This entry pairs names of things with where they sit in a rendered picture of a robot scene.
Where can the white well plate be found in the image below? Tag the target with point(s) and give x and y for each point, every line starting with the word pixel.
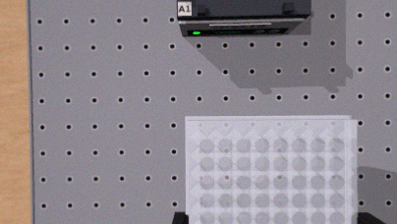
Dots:
pixel 258 169

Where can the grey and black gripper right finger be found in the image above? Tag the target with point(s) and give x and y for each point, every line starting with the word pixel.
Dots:
pixel 367 218

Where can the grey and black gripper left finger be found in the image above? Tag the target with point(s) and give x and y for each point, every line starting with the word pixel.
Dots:
pixel 180 218

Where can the grey perforated base plate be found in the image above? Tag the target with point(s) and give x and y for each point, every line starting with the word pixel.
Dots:
pixel 110 83

